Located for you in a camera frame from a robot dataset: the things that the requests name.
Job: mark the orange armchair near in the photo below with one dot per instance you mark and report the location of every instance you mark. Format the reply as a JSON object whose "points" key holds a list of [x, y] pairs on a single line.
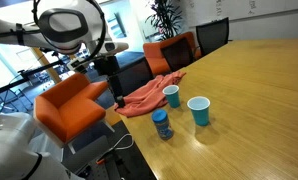
{"points": [[68, 108]]}

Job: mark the salmon pink cloth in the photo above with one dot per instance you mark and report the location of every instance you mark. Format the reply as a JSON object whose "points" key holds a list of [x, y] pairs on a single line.
{"points": [[148, 97]]}

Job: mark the dark green potted plant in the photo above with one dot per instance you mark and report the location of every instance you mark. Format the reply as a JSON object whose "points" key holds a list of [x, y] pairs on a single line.
{"points": [[166, 18]]}

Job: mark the orange armchair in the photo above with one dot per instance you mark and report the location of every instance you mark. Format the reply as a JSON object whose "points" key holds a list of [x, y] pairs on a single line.
{"points": [[155, 58], [68, 108]]}

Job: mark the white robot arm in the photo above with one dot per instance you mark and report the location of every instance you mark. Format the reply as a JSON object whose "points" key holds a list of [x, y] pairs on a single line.
{"points": [[63, 29]]}

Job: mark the black mesh office chair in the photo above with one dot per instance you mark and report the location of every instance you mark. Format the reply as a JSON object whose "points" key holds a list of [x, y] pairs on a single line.
{"points": [[213, 35]]}

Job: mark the teal plastic cup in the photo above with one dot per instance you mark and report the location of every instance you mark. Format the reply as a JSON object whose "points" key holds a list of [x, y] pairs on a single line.
{"points": [[172, 96], [199, 107]]}

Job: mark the blue lidded jar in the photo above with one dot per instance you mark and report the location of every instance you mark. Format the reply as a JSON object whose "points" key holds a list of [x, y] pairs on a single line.
{"points": [[161, 122]]}

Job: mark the orange armchair far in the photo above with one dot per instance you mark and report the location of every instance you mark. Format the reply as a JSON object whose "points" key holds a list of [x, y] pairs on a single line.
{"points": [[155, 58]]}

